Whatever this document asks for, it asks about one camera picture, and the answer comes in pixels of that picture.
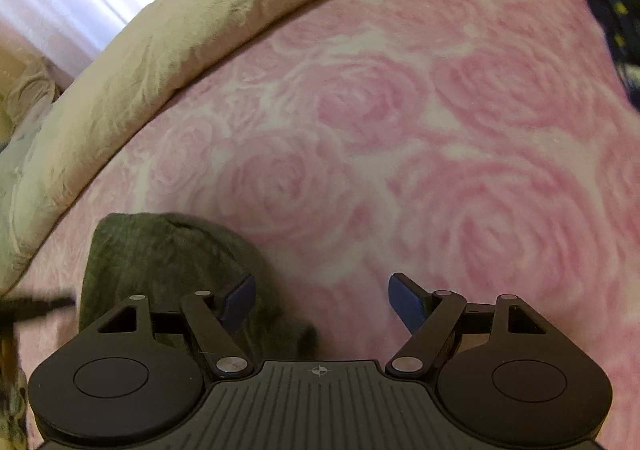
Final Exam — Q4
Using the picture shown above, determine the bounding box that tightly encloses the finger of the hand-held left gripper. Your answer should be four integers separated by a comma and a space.
0, 296, 77, 327

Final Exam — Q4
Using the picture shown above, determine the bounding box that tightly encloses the grey and white folded duvet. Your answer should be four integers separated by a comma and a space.
0, 0, 482, 291

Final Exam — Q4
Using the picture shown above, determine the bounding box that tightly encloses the olive brown garment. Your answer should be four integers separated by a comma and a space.
77, 212, 322, 367

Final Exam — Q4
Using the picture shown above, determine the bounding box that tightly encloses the navy floral cloth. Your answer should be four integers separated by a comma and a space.
581, 0, 640, 109

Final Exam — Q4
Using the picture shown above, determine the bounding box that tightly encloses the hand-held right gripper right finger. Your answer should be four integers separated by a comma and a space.
385, 272, 548, 376

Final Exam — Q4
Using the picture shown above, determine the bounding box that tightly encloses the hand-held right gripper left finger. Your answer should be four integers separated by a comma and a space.
95, 274, 257, 376

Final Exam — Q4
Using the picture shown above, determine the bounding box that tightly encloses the pink floral blanket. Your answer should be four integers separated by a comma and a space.
0, 0, 640, 381

